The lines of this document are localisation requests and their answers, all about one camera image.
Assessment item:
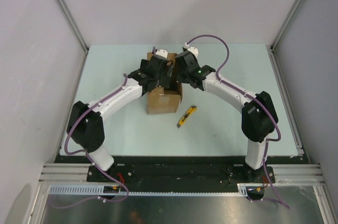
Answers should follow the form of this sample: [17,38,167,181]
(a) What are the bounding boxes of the aluminium frame post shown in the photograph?
[270,0,305,51]
[55,0,89,54]

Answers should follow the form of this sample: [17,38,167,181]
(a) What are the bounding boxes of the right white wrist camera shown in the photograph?
[182,44,199,58]

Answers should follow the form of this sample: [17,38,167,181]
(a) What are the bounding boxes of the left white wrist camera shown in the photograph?
[153,49,168,59]

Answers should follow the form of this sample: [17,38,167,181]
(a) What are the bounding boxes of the left aluminium frame post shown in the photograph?
[55,0,89,54]

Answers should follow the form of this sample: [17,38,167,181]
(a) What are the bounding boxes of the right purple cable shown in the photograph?
[183,34,291,210]

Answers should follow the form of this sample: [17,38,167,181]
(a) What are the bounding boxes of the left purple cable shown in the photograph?
[50,46,159,209]

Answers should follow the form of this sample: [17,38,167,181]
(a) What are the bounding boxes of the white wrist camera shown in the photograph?
[153,49,168,59]
[182,44,199,58]

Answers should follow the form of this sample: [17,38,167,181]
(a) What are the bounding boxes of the brown cardboard express box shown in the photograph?
[147,52,183,115]

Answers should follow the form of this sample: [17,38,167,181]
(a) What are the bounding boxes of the purple cable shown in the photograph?
[183,34,291,210]
[50,46,159,209]

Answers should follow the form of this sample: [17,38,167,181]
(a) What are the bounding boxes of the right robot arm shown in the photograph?
[175,50,281,182]

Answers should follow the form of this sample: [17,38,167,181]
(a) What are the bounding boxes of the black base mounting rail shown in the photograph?
[54,155,277,185]

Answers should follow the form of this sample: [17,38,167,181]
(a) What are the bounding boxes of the white slotted cable duct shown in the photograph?
[49,183,250,197]

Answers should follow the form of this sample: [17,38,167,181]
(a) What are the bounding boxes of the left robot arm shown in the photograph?
[64,54,174,182]

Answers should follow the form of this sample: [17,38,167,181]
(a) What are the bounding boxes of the yellow utility knife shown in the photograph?
[176,106,197,128]

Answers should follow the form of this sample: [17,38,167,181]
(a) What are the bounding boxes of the right aluminium frame post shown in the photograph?
[270,0,305,51]

